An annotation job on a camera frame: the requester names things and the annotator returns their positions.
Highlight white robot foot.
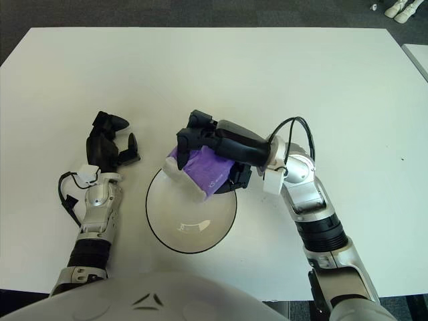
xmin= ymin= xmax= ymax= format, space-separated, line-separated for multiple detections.
xmin=384 ymin=0 xmax=407 ymax=17
xmin=394 ymin=0 xmax=424 ymax=23

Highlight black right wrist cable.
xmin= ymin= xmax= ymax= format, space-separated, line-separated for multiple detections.
xmin=267 ymin=116 xmax=317 ymax=168

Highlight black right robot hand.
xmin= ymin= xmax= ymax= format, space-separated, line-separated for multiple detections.
xmin=176 ymin=108 xmax=280 ymax=195

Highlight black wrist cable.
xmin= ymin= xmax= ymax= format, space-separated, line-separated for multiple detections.
xmin=267 ymin=116 xmax=317 ymax=168
xmin=58 ymin=171 xmax=101 ymax=227

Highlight purple tissue paper pack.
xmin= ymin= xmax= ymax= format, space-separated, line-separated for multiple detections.
xmin=163 ymin=145 xmax=235 ymax=203

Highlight white plate with black rim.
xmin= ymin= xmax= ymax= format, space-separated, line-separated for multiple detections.
xmin=145 ymin=163 xmax=239 ymax=253

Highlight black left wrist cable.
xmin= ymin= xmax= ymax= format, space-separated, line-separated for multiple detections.
xmin=58 ymin=171 xmax=101 ymax=227

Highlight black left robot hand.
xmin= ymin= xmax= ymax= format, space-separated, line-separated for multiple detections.
xmin=85 ymin=110 xmax=141 ymax=175

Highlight grey robot torso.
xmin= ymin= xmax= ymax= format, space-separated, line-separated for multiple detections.
xmin=0 ymin=270 xmax=288 ymax=321

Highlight white side table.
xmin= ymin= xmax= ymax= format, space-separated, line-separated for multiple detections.
xmin=403 ymin=43 xmax=428 ymax=83

